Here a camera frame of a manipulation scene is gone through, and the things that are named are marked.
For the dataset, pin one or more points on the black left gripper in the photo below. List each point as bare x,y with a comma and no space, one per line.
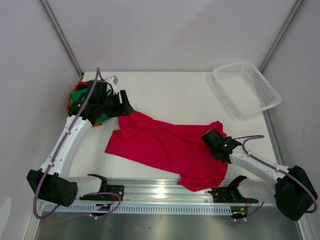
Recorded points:
123,108

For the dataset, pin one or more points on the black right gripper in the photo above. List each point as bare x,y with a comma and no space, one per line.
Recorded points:
213,139

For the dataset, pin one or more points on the crimson t shirt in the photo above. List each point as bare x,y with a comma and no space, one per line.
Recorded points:
169,147

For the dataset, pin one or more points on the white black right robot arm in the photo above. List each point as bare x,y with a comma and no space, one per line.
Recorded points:
289,189

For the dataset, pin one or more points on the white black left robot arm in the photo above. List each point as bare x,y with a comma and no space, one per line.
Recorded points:
77,126

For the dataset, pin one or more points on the red folded t shirt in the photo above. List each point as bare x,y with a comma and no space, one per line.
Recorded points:
80,88

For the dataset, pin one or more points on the green folded t shirt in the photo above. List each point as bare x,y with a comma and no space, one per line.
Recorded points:
102,118

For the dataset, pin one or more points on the white plastic basket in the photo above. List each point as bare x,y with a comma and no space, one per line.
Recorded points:
245,89

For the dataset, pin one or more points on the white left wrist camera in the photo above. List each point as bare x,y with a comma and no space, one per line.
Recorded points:
113,80

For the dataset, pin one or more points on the left aluminium corner post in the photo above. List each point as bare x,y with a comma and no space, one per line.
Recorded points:
49,13

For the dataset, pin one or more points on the aluminium corner post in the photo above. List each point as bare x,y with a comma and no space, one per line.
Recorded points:
282,33
49,13

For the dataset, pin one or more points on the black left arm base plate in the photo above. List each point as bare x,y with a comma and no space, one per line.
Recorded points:
115,189

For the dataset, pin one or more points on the aluminium front rail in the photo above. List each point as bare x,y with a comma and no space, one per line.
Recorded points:
160,191

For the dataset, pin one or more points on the white slotted cable duct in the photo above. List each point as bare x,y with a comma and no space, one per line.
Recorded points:
164,209

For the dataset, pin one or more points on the right aluminium corner post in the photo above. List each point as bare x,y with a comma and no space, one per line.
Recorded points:
282,33

